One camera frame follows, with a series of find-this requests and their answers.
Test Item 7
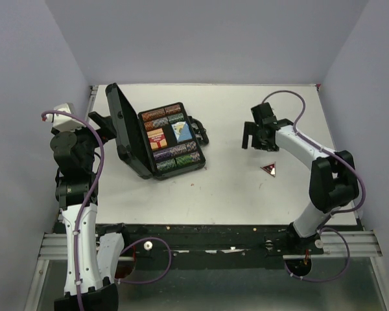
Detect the black mounting rail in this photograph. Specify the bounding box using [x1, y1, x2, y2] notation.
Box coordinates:
[96, 224, 323, 271]

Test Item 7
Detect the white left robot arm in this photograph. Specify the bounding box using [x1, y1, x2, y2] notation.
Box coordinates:
[41, 109, 119, 310]

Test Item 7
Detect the green blue chip row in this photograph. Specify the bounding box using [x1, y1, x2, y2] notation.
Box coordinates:
[156, 152, 201, 172]

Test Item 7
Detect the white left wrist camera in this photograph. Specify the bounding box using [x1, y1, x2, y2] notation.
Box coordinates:
[51, 102, 82, 132]

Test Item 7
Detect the red triangular plaque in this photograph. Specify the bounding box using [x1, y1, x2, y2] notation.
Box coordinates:
[260, 162, 276, 178]

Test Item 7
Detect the red playing card deck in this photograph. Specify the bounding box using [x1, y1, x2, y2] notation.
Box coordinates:
[147, 128, 168, 150]

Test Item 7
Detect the aluminium frame rail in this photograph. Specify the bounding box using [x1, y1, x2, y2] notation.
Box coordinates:
[321, 231, 383, 258]

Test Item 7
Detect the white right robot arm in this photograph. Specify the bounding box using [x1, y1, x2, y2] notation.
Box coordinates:
[242, 102, 359, 254]

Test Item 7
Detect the blue green poker chip stack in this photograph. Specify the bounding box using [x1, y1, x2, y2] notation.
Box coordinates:
[167, 113, 185, 124]

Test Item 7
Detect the blue playing card deck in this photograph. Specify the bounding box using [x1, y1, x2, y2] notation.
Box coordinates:
[171, 121, 193, 144]

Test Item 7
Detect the purple chip row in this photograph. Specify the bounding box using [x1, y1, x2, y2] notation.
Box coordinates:
[153, 141, 197, 161]

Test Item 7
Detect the black poker chip case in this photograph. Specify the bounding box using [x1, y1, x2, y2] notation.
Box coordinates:
[105, 83, 209, 180]

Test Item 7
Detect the brown white poker chip stack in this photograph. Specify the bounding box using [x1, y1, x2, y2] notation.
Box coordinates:
[144, 117, 169, 131]

